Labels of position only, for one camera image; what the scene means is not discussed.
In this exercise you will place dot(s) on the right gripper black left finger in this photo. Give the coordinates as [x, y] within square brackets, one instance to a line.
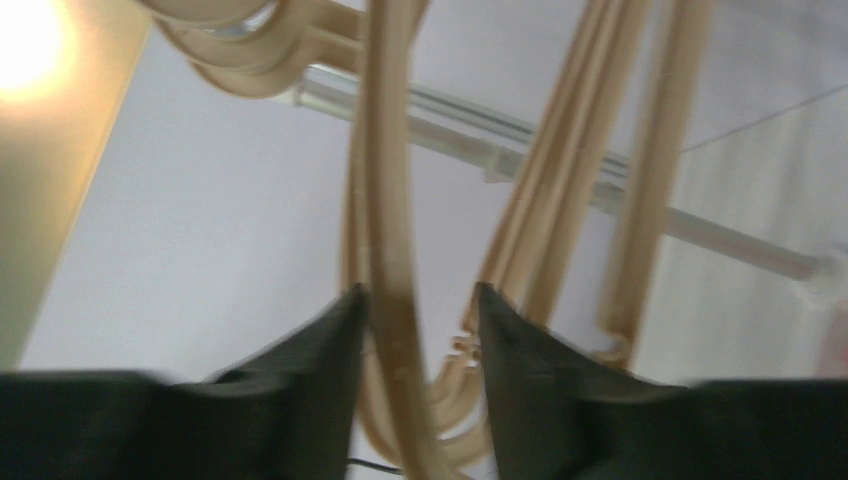
[285, 413]

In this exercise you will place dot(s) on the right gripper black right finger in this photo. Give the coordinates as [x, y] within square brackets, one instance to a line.
[555, 413]

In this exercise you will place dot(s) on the beige hanger table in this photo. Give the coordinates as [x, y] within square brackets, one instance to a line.
[671, 90]

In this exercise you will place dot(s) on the clear horizontal rack rod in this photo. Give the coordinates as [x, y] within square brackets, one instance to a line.
[496, 143]

